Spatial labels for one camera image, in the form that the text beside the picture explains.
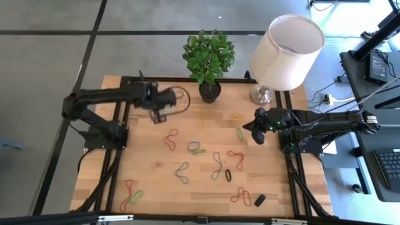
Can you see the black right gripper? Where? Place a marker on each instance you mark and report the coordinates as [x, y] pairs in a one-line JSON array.
[[275, 120]]

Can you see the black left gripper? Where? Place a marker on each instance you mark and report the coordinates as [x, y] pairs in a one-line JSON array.
[[147, 93]]

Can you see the green rubber band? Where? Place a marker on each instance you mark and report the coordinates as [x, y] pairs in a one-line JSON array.
[[142, 193], [240, 134], [200, 152]]

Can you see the yellow rubber band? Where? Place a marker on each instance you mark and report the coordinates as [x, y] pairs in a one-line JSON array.
[[236, 118], [202, 120]]

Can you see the red rubber band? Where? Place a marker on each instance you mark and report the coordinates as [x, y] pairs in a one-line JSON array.
[[242, 157], [129, 193], [243, 195], [169, 137]]

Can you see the blue rubber band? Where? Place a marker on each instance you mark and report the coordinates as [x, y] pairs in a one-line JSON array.
[[193, 142], [181, 172], [218, 165]]

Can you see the black wide rubber band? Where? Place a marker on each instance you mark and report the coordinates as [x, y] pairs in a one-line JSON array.
[[225, 175]]

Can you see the small black block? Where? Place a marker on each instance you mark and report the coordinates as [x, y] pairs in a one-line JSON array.
[[259, 200]]

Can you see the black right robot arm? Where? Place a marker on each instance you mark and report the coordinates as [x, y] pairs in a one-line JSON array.
[[328, 120]]

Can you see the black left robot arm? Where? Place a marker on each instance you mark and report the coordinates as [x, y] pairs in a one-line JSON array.
[[103, 93]]

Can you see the green potted plant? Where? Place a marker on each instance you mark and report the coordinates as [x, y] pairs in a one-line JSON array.
[[207, 56]]

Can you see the white paper sheet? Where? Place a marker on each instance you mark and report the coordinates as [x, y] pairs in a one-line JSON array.
[[331, 150]]

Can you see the white yellow power plug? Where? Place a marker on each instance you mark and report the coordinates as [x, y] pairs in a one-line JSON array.
[[330, 100]]

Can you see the white shade table lamp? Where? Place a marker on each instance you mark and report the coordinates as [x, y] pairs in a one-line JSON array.
[[287, 53]]

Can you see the black desk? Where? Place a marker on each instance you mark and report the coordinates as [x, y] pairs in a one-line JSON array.
[[359, 87], [367, 168]]

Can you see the black caster wheel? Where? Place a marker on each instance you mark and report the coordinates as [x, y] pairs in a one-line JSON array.
[[357, 188]]

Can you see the black electronics box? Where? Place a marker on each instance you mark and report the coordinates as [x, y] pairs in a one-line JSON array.
[[376, 68]]

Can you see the black keyboard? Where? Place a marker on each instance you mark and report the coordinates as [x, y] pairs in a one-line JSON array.
[[390, 168]]

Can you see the black diagonal beam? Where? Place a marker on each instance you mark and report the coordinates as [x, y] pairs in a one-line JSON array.
[[373, 42]]

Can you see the person's foot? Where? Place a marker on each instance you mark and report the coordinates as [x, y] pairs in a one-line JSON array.
[[368, 33]]

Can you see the grey floor object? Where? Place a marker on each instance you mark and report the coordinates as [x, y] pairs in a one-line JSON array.
[[9, 144]]

